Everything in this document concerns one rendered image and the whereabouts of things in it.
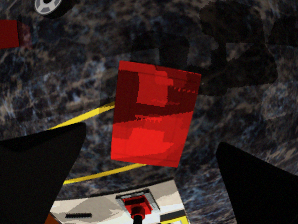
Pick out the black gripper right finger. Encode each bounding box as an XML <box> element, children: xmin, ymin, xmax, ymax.
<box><xmin>216</xmin><ymin>141</ymin><xmax>298</xmax><ymax>224</ymax></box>

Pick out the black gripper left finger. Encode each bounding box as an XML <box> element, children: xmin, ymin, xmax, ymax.
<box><xmin>0</xmin><ymin>121</ymin><xmax>86</xmax><ymax>224</ymax></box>

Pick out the black toy car wheel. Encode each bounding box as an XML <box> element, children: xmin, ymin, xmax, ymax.
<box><xmin>33</xmin><ymin>0</ymin><xmax>72</xmax><ymax>19</ymax></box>

